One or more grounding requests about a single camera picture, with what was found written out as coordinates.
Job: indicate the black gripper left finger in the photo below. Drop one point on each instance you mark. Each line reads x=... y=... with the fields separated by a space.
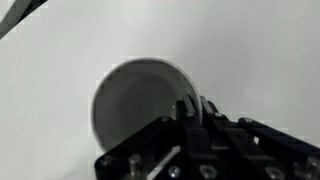
x=150 y=143

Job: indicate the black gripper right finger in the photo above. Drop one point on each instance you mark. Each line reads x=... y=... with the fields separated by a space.
x=253 y=136

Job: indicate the white cup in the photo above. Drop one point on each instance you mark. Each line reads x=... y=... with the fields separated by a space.
x=133 y=96

